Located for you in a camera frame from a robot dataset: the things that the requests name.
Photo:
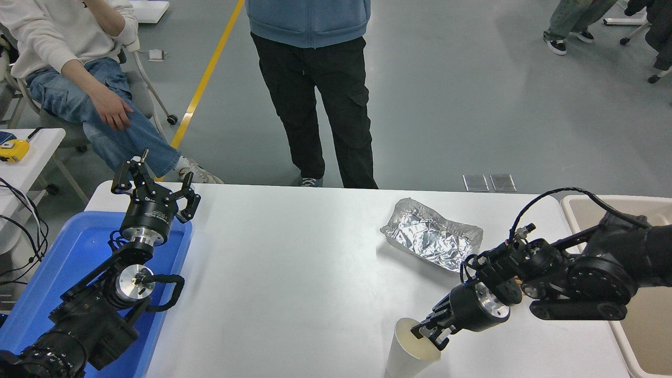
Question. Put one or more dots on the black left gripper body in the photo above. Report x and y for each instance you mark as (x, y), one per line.
(149, 218)

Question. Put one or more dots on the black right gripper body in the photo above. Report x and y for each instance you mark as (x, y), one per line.
(470, 310)

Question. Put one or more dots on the white paper cup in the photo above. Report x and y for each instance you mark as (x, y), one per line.
(404, 357)

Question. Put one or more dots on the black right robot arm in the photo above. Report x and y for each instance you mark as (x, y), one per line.
(598, 278)

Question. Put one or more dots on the seated person's right hand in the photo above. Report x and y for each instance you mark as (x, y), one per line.
(113, 111)

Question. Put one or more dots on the blue plastic tray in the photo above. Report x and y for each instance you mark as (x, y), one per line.
(79, 247)

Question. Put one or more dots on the crumpled foil tray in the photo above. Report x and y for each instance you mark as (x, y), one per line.
(430, 239)

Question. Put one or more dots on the grey rolling chair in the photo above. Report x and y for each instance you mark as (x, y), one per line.
(143, 97)

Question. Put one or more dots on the white side table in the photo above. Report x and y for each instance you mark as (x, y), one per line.
(37, 163)

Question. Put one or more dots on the yellow tape measure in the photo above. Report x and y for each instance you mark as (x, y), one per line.
(13, 150)

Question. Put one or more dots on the dark blue flat item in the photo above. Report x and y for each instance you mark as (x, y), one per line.
(8, 137)

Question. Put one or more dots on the metal floor plate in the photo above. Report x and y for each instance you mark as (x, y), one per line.
(475, 182)
(503, 182)

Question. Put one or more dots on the small white floor block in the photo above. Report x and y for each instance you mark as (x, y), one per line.
(156, 54)

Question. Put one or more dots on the seated person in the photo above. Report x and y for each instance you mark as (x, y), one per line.
(47, 37)

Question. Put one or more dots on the white flat board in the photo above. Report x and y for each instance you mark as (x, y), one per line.
(149, 9)

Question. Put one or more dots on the standing person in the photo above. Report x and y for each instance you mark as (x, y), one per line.
(315, 79)

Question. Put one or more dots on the large pale bin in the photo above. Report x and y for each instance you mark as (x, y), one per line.
(651, 341)

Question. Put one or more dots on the black jacket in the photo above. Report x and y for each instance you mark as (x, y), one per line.
(662, 31)

